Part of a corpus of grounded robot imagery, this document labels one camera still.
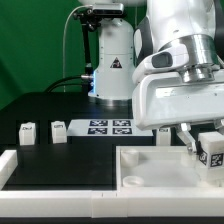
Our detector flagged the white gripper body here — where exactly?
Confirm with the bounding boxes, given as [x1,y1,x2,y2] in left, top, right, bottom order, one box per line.
[132,70,224,130]

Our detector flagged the white square tabletop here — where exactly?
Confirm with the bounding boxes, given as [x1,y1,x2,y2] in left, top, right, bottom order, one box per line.
[116,146,224,190]

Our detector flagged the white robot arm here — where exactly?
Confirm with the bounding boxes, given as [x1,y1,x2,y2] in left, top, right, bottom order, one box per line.
[80,0,224,151]

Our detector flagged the white sheet with tags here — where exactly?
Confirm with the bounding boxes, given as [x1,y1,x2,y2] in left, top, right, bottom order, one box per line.
[67,119,153,137]

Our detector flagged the white U-shaped fence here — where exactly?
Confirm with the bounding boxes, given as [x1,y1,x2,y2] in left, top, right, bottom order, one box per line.
[0,150,224,218]

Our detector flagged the black cables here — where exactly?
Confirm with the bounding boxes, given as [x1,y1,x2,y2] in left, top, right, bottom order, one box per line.
[44,75,90,93]

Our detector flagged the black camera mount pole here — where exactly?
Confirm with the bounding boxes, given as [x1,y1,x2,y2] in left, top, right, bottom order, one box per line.
[73,9,100,76]

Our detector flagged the black camera on mount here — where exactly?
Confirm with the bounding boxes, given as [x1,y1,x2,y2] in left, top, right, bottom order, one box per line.
[92,3,124,16]

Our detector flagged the white cable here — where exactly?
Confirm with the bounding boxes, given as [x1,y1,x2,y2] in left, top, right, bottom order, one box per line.
[62,4,88,93]

